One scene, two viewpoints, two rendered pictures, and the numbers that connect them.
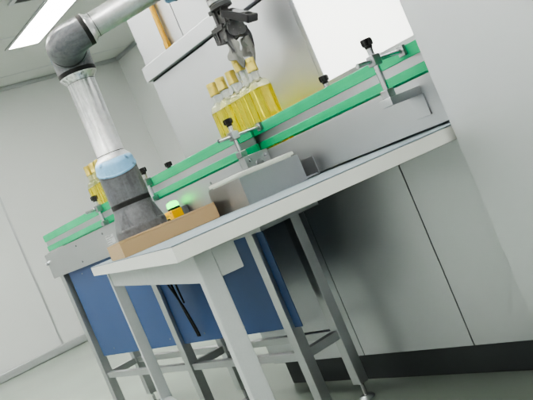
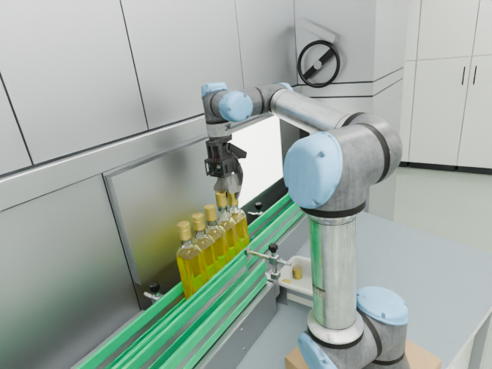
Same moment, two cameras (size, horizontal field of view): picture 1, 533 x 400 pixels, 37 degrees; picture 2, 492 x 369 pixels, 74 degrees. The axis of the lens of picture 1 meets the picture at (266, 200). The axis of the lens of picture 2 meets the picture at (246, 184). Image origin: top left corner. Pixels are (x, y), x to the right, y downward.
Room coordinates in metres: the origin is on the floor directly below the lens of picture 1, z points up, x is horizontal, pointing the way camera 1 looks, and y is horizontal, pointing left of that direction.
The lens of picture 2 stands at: (2.75, 0.84, 1.57)
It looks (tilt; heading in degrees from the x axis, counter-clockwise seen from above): 22 degrees down; 253
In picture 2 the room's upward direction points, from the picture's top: 7 degrees counter-clockwise
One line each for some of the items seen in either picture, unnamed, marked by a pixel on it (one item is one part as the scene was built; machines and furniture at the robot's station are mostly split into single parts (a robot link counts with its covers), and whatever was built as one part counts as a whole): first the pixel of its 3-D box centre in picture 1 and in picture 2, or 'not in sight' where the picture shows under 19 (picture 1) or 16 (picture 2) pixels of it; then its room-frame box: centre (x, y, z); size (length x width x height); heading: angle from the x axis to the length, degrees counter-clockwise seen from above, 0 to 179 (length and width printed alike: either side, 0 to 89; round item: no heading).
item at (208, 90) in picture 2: not in sight; (216, 102); (2.52, -0.10, 1.45); 0.09 x 0.08 x 0.11; 99
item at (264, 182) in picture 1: (264, 182); (304, 284); (2.31, -0.01, 0.79); 0.27 x 0.17 x 0.08; 126
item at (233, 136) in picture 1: (240, 136); (268, 259); (2.44, 0.00, 0.95); 0.17 x 0.03 x 0.12; 126
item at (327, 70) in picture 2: not in sight; (319, 64); (1.87, -0.60, 1.49); 0.21 x 0.05 x 0.21; 126
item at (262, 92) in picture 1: (270, 110); (238, 237); (2.50, -0.12, 0.99); 0.06 x 0.06 x 0.21; 37
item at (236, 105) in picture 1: (250, 121); (217, 255); (2.60, -0.05, 0.99); 0.06 x 0.06 x 0.21; 37
